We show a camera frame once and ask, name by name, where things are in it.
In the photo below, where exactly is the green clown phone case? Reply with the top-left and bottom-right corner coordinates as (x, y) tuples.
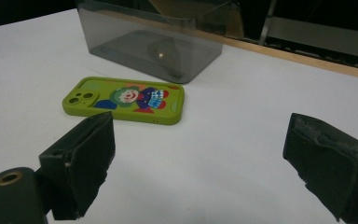
(62, 76), (186, 126)

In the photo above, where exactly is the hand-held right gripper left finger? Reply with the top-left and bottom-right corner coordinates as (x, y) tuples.
(38, 111), (117, 221)

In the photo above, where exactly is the smoky transparent plastic box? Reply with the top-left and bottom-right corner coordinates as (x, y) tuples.
(75, 0), (241, 85)

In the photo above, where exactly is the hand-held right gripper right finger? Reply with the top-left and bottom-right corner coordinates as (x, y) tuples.
(282, 112), (358, 224)

